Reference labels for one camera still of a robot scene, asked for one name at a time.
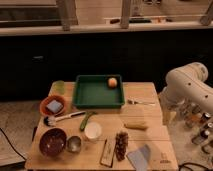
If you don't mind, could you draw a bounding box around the grey-blue folded cloth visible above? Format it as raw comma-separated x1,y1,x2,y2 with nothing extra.
127,145,151,171

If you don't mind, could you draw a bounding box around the small metal cup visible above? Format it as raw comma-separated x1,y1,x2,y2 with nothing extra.
67,136,81,153

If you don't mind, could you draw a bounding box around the metal fork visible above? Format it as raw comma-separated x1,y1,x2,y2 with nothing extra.
127,99,155,106

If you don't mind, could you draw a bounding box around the green plastic tray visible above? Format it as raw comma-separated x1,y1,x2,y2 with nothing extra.
72,75,125,109

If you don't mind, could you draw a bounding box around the dark purple bowl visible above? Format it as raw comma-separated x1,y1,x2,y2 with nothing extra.
39,128,67,157

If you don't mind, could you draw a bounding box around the green cucumber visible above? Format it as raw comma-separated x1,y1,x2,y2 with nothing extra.
79,112,97,131

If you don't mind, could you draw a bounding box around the orange peach fruit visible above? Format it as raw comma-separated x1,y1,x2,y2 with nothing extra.
108,78,117,88

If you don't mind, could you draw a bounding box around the yellow-green plastic cup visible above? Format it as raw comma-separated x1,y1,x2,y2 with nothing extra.
52,80,65,95

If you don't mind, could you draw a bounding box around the brown pine cone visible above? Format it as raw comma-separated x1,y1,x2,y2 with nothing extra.
115,131,128,161

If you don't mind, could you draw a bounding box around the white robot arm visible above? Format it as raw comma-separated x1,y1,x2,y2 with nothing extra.
159,62,213,125

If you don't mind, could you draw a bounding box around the blue sponge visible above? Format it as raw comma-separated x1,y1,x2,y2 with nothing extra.
46,100,63,113

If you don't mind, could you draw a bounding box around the orange bowl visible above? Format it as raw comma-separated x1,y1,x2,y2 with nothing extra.
40,95,67,116

